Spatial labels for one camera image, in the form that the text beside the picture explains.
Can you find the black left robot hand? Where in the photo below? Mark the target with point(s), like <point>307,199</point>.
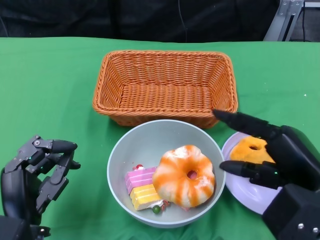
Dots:
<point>15,190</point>

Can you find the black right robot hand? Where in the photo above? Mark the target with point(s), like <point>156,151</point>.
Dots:
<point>295,155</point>

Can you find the grey green bowl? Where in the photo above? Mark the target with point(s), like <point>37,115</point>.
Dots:
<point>150,140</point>

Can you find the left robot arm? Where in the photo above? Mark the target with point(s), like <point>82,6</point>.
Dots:
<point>40,231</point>

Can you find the lavender plate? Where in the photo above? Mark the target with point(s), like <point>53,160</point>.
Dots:
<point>245,192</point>

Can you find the pink layered cake slice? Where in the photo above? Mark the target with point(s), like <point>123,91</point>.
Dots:
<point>140,178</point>

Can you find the yellow layered cake slice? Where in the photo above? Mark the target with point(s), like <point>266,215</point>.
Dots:
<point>145,197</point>

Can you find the orange wicker basket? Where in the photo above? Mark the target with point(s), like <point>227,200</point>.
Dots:
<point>162,100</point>

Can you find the green tablecloth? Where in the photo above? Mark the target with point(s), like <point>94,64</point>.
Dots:
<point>50,75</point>

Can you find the black backdrop cloth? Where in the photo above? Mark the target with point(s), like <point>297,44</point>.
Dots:
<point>100,17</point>

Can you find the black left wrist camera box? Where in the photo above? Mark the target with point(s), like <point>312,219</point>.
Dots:
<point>12,228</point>

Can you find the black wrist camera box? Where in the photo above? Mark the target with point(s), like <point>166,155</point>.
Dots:
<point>292,212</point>
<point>12,228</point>

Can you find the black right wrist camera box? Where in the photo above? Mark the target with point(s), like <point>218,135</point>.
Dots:
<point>292,212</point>

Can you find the grey aluminium frame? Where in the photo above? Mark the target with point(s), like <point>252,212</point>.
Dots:
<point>277,25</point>

